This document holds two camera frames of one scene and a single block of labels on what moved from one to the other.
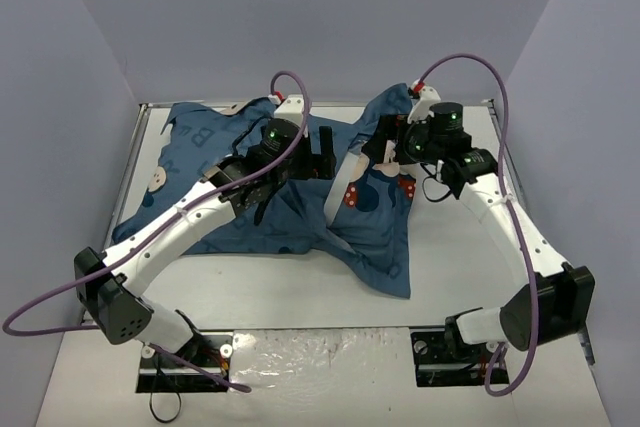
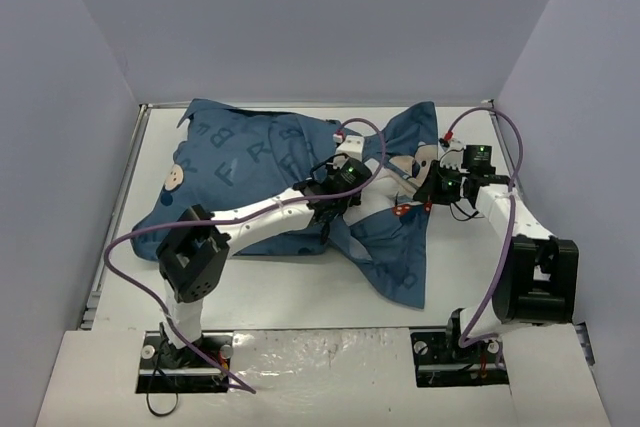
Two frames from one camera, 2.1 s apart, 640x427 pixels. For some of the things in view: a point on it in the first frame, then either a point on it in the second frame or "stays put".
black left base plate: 160,374 stays put
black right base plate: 438,365 stays put
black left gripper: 314,158 → 322,210
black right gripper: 385,133 → 430,185
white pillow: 354,169 → 379,193
